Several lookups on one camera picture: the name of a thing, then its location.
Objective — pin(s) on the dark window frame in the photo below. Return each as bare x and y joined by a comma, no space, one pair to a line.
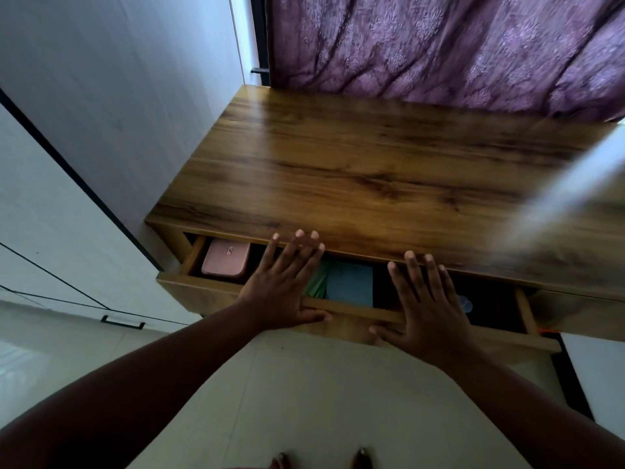
260,34

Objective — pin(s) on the clear box pink lid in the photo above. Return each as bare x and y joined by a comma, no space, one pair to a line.
224,258

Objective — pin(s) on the person's left hand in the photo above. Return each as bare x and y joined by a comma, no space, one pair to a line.
280,293

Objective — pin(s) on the black baseboard strip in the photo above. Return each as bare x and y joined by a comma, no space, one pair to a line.
571,376

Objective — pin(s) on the round blue tape tin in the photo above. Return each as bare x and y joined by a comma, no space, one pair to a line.
465,303

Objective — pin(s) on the person's right foot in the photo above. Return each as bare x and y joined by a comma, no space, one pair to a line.
363,459

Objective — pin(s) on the person's right hand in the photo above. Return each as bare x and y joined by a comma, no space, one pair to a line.
432,322

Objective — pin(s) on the person's right forearm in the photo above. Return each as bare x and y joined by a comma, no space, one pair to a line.
537,415

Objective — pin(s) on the person's left foot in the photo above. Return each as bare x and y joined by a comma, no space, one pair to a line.
280,462

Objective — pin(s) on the white low cabinet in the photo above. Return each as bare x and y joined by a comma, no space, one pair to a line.
58,229

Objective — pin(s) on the purple patterned curtain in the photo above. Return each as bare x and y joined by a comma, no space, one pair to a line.
439,43

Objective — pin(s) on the person's left forearm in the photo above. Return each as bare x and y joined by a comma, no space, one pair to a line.
136,385

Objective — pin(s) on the green sticky note pad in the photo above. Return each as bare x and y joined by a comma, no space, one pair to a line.
317,285

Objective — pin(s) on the blue sticky note pad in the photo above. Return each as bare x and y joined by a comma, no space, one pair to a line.
349,285

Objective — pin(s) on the wooden drawer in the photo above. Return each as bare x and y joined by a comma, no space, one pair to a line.
581,315
210,293

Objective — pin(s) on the person's foot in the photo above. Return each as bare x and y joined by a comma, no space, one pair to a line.
280,462
363,459

